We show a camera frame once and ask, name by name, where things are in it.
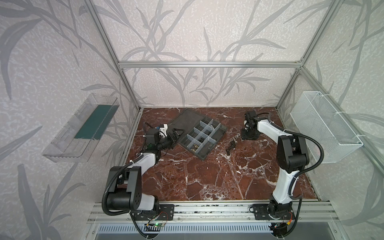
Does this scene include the grey compartment organizer box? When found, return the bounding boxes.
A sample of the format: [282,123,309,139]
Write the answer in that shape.
[168,109,227,161]

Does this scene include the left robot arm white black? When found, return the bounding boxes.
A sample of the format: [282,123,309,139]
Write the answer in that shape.
[101,125,185,216]

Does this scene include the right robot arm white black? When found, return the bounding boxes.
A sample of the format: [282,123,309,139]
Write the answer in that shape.
[241,111,325,219]

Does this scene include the pile of screws and nuts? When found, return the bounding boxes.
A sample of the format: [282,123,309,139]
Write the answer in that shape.
[226,134,241,156]

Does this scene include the small circuit board green led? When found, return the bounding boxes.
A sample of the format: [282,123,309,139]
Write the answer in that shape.
[145,223,166,232]

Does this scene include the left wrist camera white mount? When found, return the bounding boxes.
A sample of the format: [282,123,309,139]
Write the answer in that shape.
[157,124,168,136]

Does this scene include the white wire mesh basket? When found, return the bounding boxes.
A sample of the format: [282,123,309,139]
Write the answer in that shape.
[291,91,364,163]

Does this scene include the clear wall shelf green mat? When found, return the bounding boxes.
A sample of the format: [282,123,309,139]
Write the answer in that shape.
[43,94,120,163]

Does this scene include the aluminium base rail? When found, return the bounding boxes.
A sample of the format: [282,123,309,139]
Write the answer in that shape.
[85,200,341,224]

